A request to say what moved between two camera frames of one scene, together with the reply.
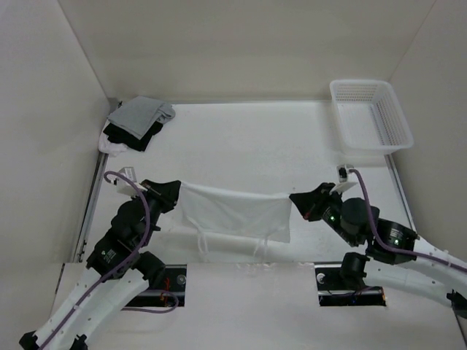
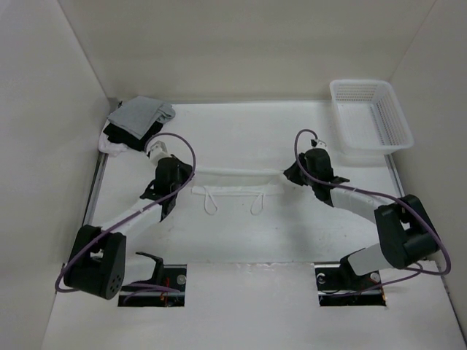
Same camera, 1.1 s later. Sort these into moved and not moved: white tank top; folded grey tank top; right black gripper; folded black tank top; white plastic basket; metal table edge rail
Moved: white tank top; right black gripper
Not moved: folded black tank top; metal table edge rail; folded grey tank top; white plastic basket
